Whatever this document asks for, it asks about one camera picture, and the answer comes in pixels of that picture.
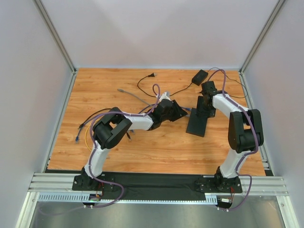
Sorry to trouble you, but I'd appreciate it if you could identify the black network switch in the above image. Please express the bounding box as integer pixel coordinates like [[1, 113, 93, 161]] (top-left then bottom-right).
[[186, 108, 208, 137]]

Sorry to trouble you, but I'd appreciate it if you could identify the grey ethernet cable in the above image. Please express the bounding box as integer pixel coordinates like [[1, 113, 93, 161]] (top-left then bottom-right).
[[117, 88, 155, 107]]

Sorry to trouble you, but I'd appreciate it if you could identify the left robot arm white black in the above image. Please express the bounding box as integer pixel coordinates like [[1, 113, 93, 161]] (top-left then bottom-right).
[[72, 99, 187, 191]]

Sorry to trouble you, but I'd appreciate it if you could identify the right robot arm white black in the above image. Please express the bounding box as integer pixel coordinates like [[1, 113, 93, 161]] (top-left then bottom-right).
[[197, 94, 264, 192]]

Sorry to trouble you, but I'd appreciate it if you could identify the black power adapter brick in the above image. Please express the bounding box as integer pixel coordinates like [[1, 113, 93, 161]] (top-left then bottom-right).
[[191, 69, 208, 86]]

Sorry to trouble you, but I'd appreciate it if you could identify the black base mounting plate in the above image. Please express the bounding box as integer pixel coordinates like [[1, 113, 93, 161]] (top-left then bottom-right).
[[72, 170, 243, 202]]

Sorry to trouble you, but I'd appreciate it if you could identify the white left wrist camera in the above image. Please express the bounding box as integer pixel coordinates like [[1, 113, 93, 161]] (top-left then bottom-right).
[[159, 91, 171, 102]]

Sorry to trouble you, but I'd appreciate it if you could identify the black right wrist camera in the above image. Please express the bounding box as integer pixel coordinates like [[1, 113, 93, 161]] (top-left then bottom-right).
[[201, 81, 217, 95]]

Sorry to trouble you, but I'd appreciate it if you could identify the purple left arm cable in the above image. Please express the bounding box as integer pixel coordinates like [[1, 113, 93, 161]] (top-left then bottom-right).
[[38, 83, 164, 216]]

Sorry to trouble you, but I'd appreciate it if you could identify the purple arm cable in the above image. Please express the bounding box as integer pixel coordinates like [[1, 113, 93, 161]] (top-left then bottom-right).
[[38, 83, 164, 216], [208, 68, 259, 213]]

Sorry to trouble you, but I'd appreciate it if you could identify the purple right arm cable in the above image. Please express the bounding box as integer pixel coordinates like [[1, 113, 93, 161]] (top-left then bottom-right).
[[208, 68, 259, 213]]

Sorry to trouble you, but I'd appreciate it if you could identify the thin black adapter output cable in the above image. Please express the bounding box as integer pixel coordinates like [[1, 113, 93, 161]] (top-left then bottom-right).
[[198, 66, 247, 98]]

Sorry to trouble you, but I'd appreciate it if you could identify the right aluminium frame post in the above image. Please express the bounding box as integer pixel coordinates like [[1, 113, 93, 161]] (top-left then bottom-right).
[[239, 0, 286, 74]]

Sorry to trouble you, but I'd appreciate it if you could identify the aluminium frame post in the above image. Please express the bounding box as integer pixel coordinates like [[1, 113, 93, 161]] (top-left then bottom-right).
[[239, 0, 286, 74], [33, 0, 76, 73]]

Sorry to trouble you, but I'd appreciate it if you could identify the grey slotted cable duct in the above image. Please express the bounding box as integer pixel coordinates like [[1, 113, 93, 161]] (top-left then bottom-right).
[[37, 192, 220, 205]]

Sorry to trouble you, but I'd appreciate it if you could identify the left aluminium frame post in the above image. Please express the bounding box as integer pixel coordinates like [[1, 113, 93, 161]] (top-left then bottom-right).
[[33, 0, 76, 73]]

